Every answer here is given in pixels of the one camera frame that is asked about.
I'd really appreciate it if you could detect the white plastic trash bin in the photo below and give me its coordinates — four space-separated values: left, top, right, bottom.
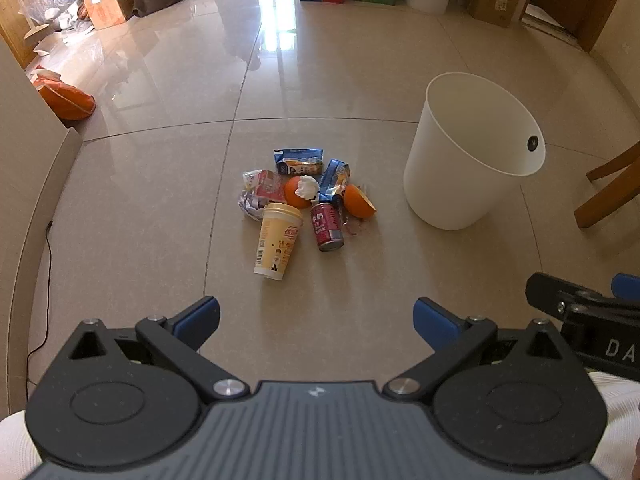
403 72 547 231

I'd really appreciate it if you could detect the crumpled silver foil wrapper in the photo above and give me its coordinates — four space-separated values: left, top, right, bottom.
237 190 266 221

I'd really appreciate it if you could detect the whole orange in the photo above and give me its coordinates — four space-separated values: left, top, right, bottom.
284 176 313 210

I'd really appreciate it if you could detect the yellow paper cup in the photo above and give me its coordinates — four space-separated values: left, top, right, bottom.
253 203 304 281

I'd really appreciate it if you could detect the wooden chair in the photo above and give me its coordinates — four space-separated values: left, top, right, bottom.
574 140 640 230

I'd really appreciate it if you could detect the wooden door frame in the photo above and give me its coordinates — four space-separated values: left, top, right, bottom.
530 0 628 53

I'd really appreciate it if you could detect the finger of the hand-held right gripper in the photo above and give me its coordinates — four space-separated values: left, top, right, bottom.
611 273 640 306
526 272 603 318

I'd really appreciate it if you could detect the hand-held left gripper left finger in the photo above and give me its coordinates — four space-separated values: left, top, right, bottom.
55 296 251 403

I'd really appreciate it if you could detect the wooden cabinet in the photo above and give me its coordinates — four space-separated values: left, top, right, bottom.
0 0 56 68

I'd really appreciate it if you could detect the person's white clothing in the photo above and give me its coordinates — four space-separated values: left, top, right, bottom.
0 370 640 480

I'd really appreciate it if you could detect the orange bag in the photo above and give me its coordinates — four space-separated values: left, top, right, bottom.
30 67 97 121

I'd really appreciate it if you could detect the black floor cable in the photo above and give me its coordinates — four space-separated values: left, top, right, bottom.
26 220 55 386

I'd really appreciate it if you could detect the crumpled white tissue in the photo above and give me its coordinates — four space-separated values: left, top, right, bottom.
294 175 321 201

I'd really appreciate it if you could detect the pink plastic wrapper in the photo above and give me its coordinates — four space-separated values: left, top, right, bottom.
255 170 290 205

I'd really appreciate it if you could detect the red drink can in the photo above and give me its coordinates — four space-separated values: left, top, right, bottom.
310 201 345 252

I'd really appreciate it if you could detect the blue snack packet upright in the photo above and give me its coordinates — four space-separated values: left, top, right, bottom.
318 159 352 201

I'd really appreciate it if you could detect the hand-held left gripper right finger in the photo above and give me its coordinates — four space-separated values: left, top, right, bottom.
384 297 583 402

